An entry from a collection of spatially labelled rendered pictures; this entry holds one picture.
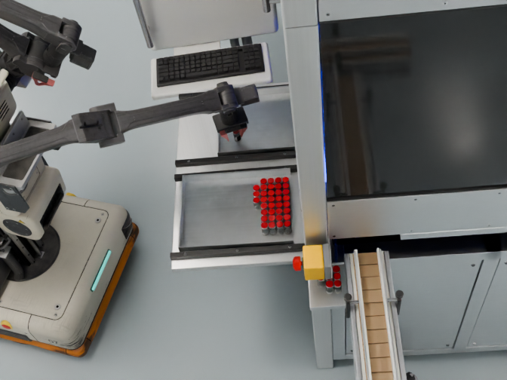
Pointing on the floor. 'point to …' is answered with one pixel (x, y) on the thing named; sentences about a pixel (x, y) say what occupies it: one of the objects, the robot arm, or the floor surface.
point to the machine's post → (308, 141)
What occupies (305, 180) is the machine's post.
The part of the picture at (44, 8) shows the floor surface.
